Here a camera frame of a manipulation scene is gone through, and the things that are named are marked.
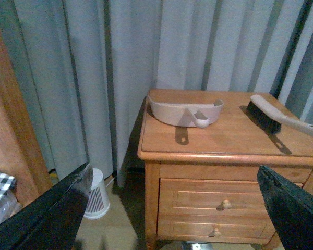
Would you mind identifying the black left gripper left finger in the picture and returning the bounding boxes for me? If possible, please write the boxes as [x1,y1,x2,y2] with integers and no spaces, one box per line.
[0,162,93,249]

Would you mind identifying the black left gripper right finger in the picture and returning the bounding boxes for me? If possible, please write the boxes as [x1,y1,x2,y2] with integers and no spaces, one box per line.
[257,166,313,249]

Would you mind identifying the beige hand brush black bristles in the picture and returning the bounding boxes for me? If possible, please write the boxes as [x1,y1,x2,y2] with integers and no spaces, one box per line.
[247,94,313,137]

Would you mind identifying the beige plastic dustpan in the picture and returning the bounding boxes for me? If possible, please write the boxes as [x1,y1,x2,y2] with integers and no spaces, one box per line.
[149,97,224,128]

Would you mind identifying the small white space heater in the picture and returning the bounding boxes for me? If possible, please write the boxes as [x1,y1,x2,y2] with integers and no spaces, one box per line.
[84,168,110,220]

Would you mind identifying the wooden bed headboard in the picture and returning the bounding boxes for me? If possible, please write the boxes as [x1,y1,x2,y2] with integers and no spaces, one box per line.
[0,30,52,206]

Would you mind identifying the lower drawer with knob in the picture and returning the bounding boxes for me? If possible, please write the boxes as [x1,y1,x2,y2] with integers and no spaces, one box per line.
[158,214,274,239]

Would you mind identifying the drawer with knob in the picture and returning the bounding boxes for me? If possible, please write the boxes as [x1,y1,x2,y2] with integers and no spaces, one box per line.
[159,178,267,217]
[158,214,274,239]

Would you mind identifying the wooden nightstand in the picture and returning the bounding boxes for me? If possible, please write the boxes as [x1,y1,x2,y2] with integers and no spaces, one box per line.
[138,89,313,249]

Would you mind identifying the upper drawer with knob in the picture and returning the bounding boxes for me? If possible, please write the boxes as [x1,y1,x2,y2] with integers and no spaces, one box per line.
[159,178,267,217]

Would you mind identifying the light blue curtain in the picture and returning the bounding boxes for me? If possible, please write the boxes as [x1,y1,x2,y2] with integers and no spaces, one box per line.
[0,1,313,185]

